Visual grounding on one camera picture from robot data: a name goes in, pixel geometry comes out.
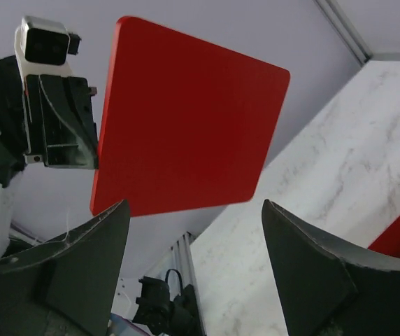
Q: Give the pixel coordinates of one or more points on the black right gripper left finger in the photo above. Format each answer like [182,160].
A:
[65,286]

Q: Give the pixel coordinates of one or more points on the red box lid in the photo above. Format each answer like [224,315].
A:
[186,124]

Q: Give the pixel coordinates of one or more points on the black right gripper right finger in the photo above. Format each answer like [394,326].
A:
[327,285]

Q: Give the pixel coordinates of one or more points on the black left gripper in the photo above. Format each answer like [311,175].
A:
[69,131]

